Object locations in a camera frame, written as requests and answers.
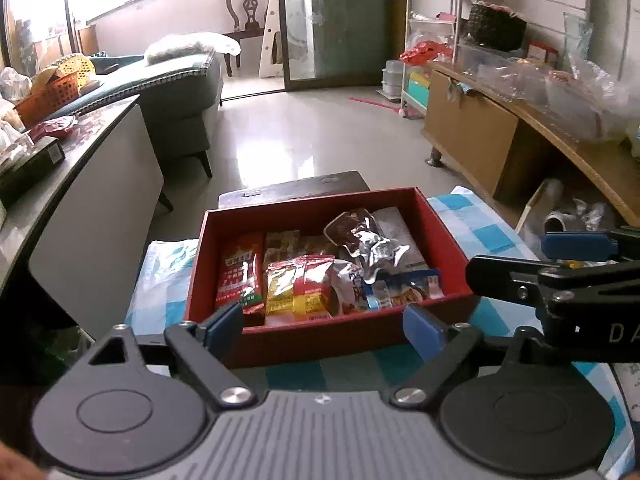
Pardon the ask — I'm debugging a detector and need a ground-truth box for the brown foil packet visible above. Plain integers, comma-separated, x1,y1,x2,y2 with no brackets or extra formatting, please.
323,208,412,285

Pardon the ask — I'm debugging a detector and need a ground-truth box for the red cardboard box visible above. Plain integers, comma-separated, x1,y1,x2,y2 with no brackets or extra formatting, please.
182,186,483,371

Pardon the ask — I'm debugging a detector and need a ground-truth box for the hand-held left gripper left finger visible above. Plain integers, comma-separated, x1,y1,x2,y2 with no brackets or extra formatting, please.
81,301,254,409

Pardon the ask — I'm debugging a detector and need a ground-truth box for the pile of clear plastic containers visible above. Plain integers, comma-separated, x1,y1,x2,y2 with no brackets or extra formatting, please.
457,42,631,141

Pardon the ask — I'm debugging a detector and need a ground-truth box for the grey counter cabinet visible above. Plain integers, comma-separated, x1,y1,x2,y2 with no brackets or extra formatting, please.
0,94,166,341

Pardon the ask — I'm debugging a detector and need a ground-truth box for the glass sliding door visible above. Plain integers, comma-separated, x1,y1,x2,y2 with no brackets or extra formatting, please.
276,0,411,93

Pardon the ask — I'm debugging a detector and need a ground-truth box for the red plastic packet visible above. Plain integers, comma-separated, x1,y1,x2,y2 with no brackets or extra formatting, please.
29,115,77,141

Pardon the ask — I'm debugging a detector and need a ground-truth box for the white perforated panel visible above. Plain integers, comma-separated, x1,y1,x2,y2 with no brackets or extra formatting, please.
258,0,285,79

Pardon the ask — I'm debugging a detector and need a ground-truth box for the white fluffy cushion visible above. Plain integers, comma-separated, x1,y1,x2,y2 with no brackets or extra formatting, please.
144,31,242,66

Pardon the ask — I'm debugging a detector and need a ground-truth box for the orange basket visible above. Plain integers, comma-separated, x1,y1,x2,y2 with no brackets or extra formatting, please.
14,69,82,129

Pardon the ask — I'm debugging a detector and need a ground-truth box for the white printed paper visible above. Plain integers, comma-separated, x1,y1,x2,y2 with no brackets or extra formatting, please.
614,360,640,461

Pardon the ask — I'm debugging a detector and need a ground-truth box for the pink thin stick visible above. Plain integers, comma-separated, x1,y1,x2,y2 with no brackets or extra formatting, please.
348,96,408,115

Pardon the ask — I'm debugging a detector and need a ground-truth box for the green plastic bag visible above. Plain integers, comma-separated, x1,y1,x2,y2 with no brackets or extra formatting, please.
37,325,93,381

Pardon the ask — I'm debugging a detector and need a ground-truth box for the small red box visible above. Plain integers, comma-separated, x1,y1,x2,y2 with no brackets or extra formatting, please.
527,41,559,65

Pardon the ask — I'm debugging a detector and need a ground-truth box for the blue snack packet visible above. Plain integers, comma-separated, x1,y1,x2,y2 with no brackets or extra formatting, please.
365,268,445,311

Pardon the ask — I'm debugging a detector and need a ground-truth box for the long black box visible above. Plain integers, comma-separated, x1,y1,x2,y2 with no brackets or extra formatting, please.
0,136,67,209

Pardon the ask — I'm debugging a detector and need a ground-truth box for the teal box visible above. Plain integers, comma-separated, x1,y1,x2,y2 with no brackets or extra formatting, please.
401,71,432,107

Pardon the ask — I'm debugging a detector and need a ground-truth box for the translucent storage bin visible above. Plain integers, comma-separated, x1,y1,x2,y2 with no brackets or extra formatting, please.
381,59,405,99

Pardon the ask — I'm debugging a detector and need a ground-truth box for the dark wooden chair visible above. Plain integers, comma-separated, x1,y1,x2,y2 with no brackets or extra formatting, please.
220,0,273,78

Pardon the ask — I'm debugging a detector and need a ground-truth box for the crumpled silver foil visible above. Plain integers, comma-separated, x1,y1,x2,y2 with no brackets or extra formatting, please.
570,197,621,233

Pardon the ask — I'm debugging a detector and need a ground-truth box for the beige brown snack packet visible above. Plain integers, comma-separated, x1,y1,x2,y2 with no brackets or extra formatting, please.
263,230,301,263

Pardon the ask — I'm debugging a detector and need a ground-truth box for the metal pipe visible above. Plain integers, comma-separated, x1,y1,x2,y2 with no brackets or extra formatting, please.
542,209,583,235

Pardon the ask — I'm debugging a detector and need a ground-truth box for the white wire rack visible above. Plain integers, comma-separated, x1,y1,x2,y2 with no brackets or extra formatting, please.
405,0,506,111

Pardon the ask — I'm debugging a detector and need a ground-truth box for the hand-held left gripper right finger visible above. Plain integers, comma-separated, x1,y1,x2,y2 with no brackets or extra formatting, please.
389,303,564,408

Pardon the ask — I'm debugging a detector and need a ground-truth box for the red and yellow snack packet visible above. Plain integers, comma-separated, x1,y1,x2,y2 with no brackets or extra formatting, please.
263,254,337,327

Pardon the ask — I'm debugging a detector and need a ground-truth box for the white plastic bag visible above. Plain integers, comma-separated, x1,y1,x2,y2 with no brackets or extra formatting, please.
0,66,32,103

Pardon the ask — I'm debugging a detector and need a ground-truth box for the grey green sofa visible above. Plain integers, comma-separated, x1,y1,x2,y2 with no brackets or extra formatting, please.
65,47,224,211

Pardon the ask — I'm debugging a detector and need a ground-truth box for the clear bag of brown snacks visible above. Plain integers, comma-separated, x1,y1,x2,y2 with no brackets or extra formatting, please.
295,234,343,261

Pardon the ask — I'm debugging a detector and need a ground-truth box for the yellow mesh basket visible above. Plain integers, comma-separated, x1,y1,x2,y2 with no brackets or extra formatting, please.
51,53,97,87

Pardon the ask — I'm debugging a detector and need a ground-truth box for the blue white checkered tablecloth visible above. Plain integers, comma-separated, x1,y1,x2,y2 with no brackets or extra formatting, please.
122,185,640,480

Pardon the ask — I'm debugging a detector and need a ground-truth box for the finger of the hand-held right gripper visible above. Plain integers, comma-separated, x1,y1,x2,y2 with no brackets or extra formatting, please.
465,254,640,311
542,227,640,262

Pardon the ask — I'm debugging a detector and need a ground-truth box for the wooden cabinet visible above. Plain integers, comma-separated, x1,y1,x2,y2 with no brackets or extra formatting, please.
421,60,640,231

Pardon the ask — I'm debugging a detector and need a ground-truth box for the pile of plastic bags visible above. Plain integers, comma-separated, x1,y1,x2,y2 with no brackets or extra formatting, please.
0,97,38,171

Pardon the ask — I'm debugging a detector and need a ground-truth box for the red plastic bag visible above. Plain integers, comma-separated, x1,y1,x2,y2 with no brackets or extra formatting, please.
399,41,455,67

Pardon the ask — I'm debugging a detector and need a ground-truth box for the dark woven basket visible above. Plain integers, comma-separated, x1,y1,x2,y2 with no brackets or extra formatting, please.
466,0,527,52

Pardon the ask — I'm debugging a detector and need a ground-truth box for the silver wafer packet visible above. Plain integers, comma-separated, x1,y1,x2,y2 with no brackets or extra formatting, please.
372,206,430,270

